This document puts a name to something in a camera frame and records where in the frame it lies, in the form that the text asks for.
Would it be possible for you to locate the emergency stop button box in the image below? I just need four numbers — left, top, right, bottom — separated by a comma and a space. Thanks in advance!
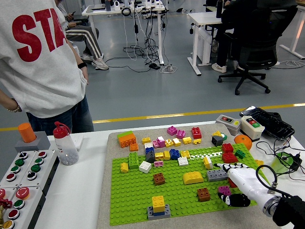
4, 186, 47, 229
0, 187, 18, 225

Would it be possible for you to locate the orange fruit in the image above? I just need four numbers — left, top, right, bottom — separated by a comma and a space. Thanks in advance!
234, 134, 253, 151

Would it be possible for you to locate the red tall brick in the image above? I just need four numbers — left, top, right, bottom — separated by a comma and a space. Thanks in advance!
192, 126, 203, 139

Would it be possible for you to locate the black cable bundle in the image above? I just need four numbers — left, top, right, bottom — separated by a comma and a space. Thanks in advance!
104, 7, 167, 72

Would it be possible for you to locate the black cord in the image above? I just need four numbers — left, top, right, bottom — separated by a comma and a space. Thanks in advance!
256, 138, 305, 178

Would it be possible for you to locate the green plastic cup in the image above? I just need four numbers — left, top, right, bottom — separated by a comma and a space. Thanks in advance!
270, 152, 296, 174

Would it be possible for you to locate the black plug adapter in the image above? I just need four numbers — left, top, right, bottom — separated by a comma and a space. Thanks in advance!
287, 152, 303, 171

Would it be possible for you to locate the grey switch box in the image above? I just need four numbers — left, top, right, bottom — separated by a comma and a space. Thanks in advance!
216, 114, 242, 135

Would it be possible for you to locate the grey long brick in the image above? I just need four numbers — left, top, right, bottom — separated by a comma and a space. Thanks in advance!
206, 168, 229, 183

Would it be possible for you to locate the red valve handle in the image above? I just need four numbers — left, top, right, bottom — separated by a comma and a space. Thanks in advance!
0, 198, 13, 209

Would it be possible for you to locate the person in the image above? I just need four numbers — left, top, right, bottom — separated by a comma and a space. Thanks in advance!
57, 0, 110, 71
211, 0, 263, 74
0, 0, 95, 135

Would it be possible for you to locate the black handheld device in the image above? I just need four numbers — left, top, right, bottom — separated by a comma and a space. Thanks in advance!
240, 105, 296, 141

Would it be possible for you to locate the white flat panel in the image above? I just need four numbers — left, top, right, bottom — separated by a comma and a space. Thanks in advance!
71, 135, 84, 151

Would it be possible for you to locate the white desk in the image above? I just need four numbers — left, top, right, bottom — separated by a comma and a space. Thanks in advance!
81, 2, 170, 70
280, 4, 305, 60
187, 11, 224, 77

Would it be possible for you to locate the cream switch box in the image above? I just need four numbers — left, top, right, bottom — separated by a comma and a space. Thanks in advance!
240, 115, 266, 141

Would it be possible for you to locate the grey wide brick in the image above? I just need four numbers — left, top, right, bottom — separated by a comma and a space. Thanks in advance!
147, 204, 172, 220

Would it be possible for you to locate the green baseplate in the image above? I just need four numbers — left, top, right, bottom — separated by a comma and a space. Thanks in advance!
109, 143, 281, 227

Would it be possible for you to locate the brown square brick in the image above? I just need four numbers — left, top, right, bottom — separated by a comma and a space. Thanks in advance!
196, 187, 211, 203
153, 173, 166, 186

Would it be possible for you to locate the beaded bracelet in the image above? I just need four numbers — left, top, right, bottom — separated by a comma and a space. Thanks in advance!
6, 98, 23, 113

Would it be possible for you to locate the yellow and white brick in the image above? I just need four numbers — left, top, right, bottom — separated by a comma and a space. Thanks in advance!
203, 156, 214, 170

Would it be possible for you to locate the white button box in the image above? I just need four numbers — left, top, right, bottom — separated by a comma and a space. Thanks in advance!
0, 150, 38, 189
18, 149, 60, 198

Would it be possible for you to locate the dark grey sloped brick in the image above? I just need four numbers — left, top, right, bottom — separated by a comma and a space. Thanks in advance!
145, 151, 156, 164

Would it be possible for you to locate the black office chair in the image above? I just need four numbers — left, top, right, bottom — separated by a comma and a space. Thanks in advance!
217, 4, 298, 96

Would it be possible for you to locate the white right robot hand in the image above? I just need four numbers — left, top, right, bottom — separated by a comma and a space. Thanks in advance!
213, 162, 275, 208

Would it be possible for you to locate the black bottle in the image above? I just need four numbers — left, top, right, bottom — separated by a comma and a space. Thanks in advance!
215, 0, 224, 19

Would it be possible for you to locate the grey square block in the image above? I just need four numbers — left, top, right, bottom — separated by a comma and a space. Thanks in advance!
14, 131, 51, 152

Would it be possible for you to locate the yellow square brick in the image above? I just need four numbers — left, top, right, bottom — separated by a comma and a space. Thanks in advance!
152, 195, 165, 213

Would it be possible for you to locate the yellow arched brick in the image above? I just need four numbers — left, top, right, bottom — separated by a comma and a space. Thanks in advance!
183, 171, 204, 186

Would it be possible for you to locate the orange large brick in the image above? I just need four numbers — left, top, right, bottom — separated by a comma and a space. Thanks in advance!
118, 132, 138, 148

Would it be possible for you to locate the green tall brick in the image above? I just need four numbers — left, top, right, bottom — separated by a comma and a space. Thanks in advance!
128, 152, 139, 170

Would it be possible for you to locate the clear bottle red cap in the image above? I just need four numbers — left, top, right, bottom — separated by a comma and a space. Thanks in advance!
52, 121, 80, 166

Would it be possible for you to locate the orange cylinder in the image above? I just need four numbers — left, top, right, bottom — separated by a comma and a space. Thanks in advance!
17, 122, 37, 143

